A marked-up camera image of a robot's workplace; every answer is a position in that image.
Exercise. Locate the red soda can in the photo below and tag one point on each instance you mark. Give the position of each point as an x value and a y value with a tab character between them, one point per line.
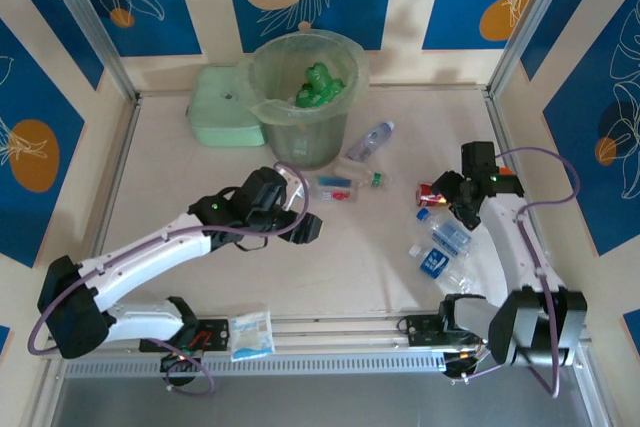
431	194

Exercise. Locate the clear bottle blue red label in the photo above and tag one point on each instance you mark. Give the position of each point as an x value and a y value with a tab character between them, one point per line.
337	189

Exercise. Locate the clear bottle green cap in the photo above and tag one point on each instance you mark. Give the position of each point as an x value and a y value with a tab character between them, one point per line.
360	174

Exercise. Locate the lavender tinted plastic bottle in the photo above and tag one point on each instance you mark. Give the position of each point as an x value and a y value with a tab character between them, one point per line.
370	139

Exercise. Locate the green bottle yellow cap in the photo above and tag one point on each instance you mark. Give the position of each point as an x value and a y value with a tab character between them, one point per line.
320	74
320	97

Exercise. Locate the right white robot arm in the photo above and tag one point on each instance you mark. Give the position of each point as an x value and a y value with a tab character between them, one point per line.
505	242

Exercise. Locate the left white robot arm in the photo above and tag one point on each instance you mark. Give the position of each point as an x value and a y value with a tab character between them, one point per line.
145	257

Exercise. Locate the translucent green plastic bucket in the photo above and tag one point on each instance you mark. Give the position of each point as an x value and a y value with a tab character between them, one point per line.
305	142

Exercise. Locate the white blue printed packet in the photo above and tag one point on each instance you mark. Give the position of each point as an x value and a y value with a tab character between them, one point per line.
252	334

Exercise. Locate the grey metal panel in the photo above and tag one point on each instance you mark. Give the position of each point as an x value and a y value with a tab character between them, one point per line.
325	402

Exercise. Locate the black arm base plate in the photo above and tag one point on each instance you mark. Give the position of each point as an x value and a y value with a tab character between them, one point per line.
420	329
217	334

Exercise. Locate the wide aluminium mounting rail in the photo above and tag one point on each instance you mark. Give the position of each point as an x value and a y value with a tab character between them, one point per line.
325	332

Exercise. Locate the aluminium frame post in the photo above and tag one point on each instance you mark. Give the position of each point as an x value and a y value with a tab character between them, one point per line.
88	22
536	17

